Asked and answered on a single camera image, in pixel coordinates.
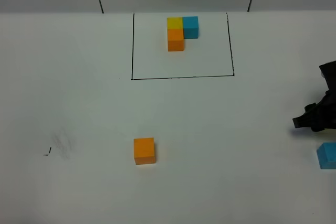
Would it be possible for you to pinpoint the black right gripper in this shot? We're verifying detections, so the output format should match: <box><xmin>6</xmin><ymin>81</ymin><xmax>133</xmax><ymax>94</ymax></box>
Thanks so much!
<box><xmin>292</xmin><ymin>61</ymin><xmax>335</xmax><ymax>132</ymax></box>

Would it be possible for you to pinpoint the template blue cube block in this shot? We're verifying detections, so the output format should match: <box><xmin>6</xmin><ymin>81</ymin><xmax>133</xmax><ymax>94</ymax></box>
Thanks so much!
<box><xmin>182</xmin><ymin>16</ymin><xmax>199</xmax><ymax>39</ymax></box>

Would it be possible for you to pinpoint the template orange cube block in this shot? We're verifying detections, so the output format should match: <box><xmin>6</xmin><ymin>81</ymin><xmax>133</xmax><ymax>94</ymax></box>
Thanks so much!
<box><xmin>167</xmin><ymin>29</ymin><xmax>184</xmax><ymax>51</ymax></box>

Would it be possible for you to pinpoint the template yellow cube block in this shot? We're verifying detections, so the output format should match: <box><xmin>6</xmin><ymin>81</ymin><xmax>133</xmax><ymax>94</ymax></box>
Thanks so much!
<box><xmin>166</xmin><ymin>17</ymin><xmax>183</xmax><ymax>29</ymax></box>

